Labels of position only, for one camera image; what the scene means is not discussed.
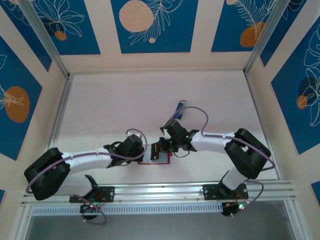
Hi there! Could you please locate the blue card stand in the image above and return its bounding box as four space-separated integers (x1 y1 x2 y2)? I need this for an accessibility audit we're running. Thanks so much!
172 100 188 120

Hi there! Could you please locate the blue floral wall panel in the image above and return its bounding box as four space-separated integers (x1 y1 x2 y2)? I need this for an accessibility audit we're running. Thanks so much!
110 0 199 54
31 0 102 56
0 35 44 162
259 0 320 67
210 0 279 53
270 23 320 156
0 0 53 73

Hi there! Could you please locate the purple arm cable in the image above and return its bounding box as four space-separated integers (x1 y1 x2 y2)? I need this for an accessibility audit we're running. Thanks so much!
25 128 148 225
165 106 276 219

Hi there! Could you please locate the white slotted cable duct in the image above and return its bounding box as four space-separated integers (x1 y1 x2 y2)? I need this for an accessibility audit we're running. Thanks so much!
30 202 225 216

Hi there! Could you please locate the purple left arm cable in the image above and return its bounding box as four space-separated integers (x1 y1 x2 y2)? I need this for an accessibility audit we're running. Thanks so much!
25 128 148 225

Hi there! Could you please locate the aluminium frame post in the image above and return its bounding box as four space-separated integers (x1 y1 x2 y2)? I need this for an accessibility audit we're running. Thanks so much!
243 0 289 76
17 0 71 79

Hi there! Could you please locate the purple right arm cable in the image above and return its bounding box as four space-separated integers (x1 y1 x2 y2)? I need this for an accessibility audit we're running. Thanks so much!
165 106 276 219

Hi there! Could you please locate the red card holder wallet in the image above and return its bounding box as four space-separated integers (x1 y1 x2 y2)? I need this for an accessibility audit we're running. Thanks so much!
136 144 175 166

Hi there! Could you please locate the aluminium mounting rail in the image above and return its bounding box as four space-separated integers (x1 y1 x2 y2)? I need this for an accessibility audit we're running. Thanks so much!
20 179 299 206

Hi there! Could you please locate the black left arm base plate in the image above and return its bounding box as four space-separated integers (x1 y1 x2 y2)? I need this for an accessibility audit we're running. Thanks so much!
69 185 116 203

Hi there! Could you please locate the black orange credit card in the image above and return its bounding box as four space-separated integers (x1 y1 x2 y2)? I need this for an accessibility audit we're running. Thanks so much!
150 143 161 161

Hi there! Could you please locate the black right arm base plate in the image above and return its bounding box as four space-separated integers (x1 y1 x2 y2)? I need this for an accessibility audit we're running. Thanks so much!
202 183 249 201

